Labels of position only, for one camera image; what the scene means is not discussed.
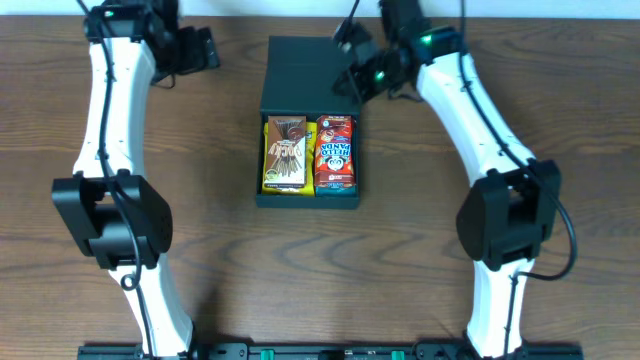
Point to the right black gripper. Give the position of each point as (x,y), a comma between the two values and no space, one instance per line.
(354,57)

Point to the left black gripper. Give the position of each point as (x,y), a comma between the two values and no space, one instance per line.
(198,50)

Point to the black gift box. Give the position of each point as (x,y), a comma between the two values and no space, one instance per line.
(299,80)

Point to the red Hello Panda box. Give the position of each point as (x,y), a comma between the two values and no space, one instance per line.
(333,153)

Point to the brown Pocky box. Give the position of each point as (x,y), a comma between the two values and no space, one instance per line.
(285,152)

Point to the yellow Hacks candy bag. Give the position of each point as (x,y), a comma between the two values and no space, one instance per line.
(308,188)

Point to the teal Crunchies box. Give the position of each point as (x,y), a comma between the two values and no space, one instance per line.
(336,191)

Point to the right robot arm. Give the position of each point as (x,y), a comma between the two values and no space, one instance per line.
(513,201)

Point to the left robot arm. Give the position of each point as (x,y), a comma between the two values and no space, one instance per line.
(112,212)

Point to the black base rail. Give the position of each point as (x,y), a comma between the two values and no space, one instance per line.
(430,350)

